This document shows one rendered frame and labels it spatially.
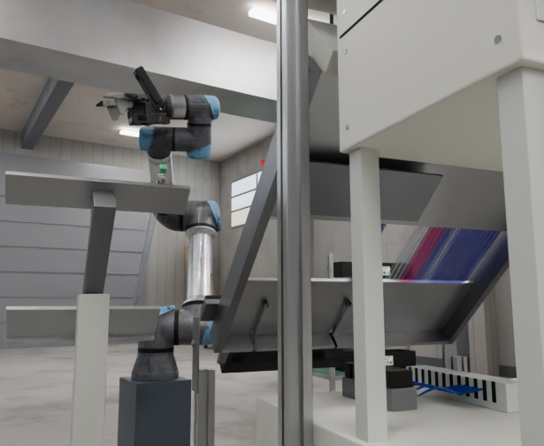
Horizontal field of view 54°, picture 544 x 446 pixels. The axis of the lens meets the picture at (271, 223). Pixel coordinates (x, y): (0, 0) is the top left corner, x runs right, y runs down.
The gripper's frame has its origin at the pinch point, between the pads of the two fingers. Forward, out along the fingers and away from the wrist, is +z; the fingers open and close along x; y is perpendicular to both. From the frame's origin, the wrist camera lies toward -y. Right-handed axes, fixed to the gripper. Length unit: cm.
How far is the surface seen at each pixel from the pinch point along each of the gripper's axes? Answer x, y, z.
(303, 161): -87, 24, -17
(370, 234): -102, 35, -18
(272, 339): -41, 65, -31
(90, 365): -49, 61, 13
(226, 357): -40, 68, -19
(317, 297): -49, 55, -40
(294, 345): -91, 51, -11
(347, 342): -44, 69, -51
